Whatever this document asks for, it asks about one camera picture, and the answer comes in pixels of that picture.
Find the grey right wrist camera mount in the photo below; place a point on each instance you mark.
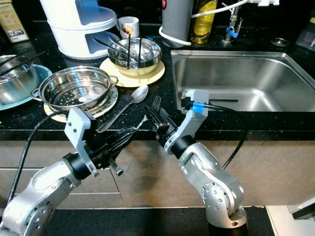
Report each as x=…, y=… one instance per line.
x=189, y=120

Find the steel bowl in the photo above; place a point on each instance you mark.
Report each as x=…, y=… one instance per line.
x=153, y=51

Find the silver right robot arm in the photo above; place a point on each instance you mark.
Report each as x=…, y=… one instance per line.
x=214, y=184

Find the stainless steel sink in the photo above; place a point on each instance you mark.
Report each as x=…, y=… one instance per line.
x=256, y=73

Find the grey brown base cabinet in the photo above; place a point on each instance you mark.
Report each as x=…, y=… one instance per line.
x=142, y=189

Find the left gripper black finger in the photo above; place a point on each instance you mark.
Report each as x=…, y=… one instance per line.
x=122, y=136
x=129, y=140

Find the steel spoon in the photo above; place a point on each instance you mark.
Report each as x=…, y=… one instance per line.
x=138, y=93
x=107, y=45
x=119, y=43

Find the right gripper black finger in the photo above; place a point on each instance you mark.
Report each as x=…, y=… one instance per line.
x=156, y=125
x=164, y=120

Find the yellow oil bottle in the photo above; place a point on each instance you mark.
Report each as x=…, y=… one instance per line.
x=204, y=24

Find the steel fork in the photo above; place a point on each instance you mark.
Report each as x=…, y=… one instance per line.
x=157, y=102

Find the steel faucet with blue clip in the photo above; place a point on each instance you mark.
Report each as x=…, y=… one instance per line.
x=232, y=32

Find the black white-edged side panel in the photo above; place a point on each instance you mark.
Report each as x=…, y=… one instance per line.
x=304, y=209

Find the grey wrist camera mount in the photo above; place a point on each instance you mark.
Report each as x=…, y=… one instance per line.
x=189, y=120
x=78, y=129

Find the light blue plate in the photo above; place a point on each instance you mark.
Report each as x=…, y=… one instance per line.
x=44, y=86

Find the white floral plate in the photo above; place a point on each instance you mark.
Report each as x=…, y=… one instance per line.
x=54, y=115

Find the pale yellow bowl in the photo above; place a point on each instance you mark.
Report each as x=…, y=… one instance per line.
x=137, y=71

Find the grey electric kettle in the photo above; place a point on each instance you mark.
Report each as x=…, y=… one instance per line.
x=178, y=17

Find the round metal counter cap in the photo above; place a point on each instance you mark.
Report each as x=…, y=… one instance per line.
x=280, y=42

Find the pale yellow plate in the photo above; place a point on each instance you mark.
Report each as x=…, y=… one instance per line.
x=108, y=76

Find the beige carton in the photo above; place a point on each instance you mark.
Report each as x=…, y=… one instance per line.
x=14, y=22

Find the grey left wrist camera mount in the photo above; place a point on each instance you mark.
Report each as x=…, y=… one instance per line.
x=78, y=129

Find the white printed mug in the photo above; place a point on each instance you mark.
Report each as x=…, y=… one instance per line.
x=128, y=28

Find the white tiered plastic rack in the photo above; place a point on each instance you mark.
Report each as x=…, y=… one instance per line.
x=71, y=27

